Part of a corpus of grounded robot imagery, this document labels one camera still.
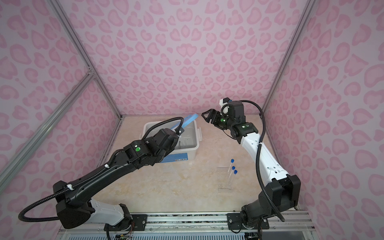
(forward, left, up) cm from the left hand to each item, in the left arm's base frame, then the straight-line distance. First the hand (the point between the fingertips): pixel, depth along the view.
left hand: (165, 135), depth 71 cm
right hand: (+10, -21, +3) cm, 23 cm away
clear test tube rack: (-12, -30, -30) cm, 44 cm away
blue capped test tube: (-11, -33, -15) cm, 38 cm away
